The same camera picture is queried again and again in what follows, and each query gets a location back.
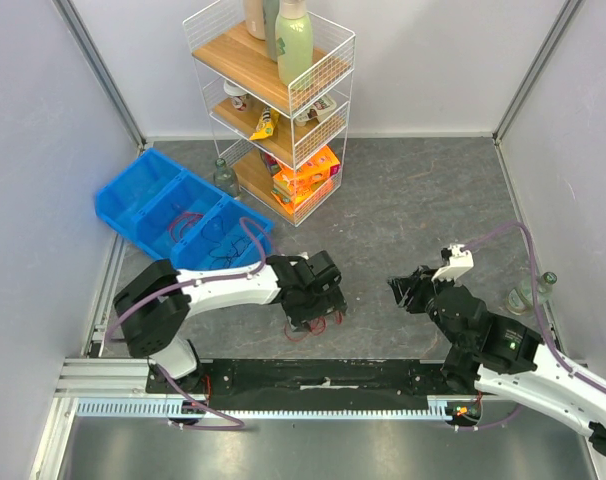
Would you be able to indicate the orange snack box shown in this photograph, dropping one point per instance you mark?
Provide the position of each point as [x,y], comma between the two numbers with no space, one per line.
[291,188]

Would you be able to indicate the green bottle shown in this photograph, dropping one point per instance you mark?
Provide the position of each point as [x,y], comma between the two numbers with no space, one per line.
[294,41]

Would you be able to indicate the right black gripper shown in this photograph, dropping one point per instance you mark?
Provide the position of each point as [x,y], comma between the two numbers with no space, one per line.
[416,291]

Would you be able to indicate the slotted cable duct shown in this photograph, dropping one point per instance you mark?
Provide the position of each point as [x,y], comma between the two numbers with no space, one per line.
[175,408]

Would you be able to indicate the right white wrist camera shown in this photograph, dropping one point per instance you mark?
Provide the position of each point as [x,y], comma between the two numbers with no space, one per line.
[457,260]

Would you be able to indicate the yellow snack bag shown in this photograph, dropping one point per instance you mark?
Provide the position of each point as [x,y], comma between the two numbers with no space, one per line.
[266,125]

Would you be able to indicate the white wire shelf rack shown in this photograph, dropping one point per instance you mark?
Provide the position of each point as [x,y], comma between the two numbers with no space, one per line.
[222,49]

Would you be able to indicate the blue plastic bin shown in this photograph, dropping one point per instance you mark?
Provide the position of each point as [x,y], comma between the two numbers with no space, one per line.
[171,213]

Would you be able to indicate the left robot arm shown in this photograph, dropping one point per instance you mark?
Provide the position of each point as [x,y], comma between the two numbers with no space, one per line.
[153,306]

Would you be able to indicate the beige bottle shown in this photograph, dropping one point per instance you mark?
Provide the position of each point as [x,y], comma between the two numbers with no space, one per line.
[254,18]

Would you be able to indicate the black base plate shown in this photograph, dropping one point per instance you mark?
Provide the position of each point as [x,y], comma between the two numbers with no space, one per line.
[315,385]

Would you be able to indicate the left glass bottle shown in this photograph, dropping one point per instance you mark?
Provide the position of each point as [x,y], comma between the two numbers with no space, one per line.
[226,180]

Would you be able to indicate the right glass bottle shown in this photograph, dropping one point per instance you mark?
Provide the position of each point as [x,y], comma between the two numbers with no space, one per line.
[520,299]

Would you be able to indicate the grey-green bottle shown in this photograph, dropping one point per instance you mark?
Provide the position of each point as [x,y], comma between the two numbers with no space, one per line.
[270,14]

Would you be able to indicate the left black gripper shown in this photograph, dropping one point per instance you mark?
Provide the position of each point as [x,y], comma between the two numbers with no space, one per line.
[329,301]

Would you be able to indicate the white cup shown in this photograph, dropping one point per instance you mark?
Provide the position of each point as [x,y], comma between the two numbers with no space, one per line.
[240,99]

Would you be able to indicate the glass bottle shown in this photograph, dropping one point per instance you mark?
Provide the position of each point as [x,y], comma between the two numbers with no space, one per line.
[520,299]
[226,180]

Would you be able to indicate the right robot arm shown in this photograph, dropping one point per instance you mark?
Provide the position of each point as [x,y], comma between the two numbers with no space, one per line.
[499,355]

